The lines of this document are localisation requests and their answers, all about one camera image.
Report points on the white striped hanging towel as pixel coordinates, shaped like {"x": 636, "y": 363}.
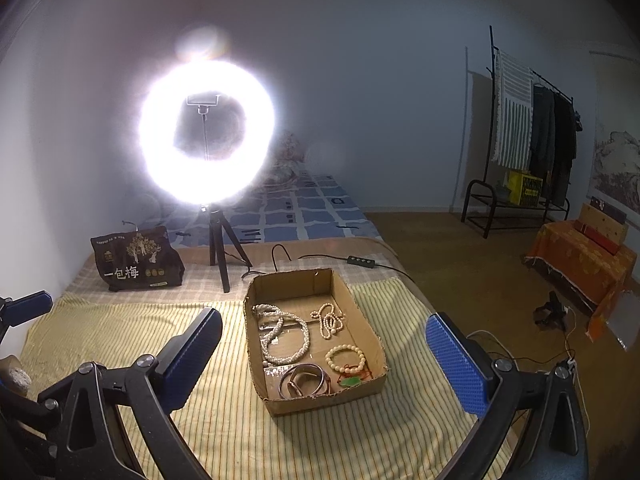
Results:
{"x": 515, "y": 110}

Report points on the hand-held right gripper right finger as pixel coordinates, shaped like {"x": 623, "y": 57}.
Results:
{"x": 455, "y": 365}

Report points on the black printed bag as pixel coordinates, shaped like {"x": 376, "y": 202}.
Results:
{"x": 135, "y": 260}

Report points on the yellow crate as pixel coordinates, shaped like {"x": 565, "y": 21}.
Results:
{"x": 525, "y": 187}

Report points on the black hanging garment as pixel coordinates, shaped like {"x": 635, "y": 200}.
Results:
{"x": 565, "y": 150}

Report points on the cardboard box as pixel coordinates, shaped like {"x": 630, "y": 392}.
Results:
{"x": 320, "y": 402}

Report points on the person's left hand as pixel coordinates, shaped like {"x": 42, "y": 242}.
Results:
{"x": 17, "y": 377}

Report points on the dark green hanging garment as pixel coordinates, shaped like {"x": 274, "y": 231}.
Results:
{"x": 542, "y": 130}

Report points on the dark long box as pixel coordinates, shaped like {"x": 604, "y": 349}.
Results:
{"x": 607, "y": 209}

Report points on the floral pillow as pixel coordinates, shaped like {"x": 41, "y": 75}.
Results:
{"x": 290, "y": 150}

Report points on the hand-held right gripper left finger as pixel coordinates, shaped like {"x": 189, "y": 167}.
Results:
{"x": 195, "y": 360}

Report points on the orange cloth covered table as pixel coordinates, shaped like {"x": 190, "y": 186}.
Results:
{"x": 575, "y": 270}

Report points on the tan flat box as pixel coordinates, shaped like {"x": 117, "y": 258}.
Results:
{"x": 607, "y": 227}

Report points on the beige plaid sheet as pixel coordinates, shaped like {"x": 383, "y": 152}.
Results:
{"x": 200, "y": 280}

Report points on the wall scroll painting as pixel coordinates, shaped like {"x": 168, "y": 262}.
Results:
{"x": 617, "y": 150}

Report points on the red long box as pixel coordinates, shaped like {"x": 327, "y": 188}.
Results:
{"x": 597, "y": 239}

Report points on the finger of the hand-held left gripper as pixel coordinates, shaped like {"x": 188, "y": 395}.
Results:
{"x": 35, "y": 410}
{"x": 30, "y": 307}

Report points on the black metal coat rack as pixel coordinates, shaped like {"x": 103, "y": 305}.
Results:
{"x": 469, "y": 200}

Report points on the blue checked blanket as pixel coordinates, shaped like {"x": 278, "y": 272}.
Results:
{"x": 310, "y": 215}

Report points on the red and gold wristwatch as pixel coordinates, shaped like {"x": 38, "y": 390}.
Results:
{"x": 305, "y": 370}

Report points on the black device on floor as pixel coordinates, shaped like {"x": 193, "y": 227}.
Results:
{"x": 550, "y": 310}

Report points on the yellow striped cloth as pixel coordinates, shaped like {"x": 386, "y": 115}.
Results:
{"x": 300, "y": 445}

